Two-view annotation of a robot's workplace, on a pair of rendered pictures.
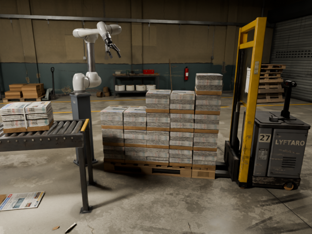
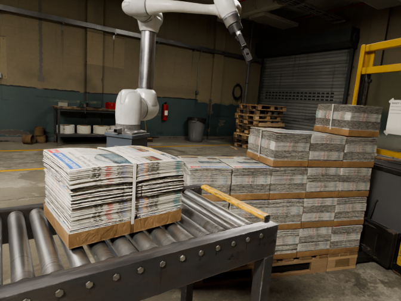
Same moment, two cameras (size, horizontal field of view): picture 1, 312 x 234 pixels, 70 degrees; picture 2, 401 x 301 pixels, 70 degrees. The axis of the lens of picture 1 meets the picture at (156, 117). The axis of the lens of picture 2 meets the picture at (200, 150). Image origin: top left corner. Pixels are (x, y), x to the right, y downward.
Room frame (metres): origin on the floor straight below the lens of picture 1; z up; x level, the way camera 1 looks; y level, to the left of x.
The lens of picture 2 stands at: (1.09, 1.37, 1.22)
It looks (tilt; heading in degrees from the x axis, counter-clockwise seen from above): 9 degrees down; 335
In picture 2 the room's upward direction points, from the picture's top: 4 degrees clockwise
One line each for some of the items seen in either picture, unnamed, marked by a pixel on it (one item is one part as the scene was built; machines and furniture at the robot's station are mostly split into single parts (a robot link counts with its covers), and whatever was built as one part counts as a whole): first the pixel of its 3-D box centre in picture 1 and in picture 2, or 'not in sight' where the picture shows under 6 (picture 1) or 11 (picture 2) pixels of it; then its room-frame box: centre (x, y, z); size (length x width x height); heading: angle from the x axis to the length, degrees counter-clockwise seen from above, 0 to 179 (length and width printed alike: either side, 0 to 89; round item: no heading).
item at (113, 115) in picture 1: (148, 139); (253, 215); (2.79, 0.09, 0.42); 1.17 x 0.39 x 0.83; 83
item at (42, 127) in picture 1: (42, 124); (141, 205); (2.10, 1.12, 0.83); 0.29 x 0.16 x 0.04; 16
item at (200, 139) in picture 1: (204, 125); (336, 184); (2.70, -0.63, 0.65); 0.39 x 0.30 x 1.29; 173
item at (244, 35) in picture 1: (237, 96); (352, 141); (2.97, -1.10, 0.97); 0.09 x 0.09 x 1.75; 83
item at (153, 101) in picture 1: (159, 100); (276, 146); (2.78, -0.04, 0.95); 0.38 x 0.29 x 0.23; 174
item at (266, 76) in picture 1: (260, 82); (259, 126); (8.32, -3.88, 0.65); 1.33 x 0.94 x 1.30; 104
